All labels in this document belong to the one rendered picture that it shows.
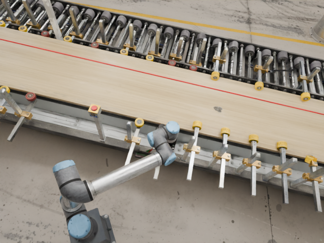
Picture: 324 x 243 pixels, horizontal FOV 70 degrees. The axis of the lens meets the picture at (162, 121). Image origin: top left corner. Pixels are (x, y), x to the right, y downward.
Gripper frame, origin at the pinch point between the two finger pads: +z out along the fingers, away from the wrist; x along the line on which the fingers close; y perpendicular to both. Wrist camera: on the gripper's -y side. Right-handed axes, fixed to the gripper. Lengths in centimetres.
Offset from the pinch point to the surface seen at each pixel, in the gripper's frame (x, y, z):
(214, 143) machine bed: 28, 45, 25
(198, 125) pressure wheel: 29.5, 23.9, 2.5
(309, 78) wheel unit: 115, 129, 2
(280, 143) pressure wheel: 31, 96, 4
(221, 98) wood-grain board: 71, 43, 11
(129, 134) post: 6.1, -30.2, 4.1
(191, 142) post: 6.1, 19.2, -8.4
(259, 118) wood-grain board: 57, 80, 11
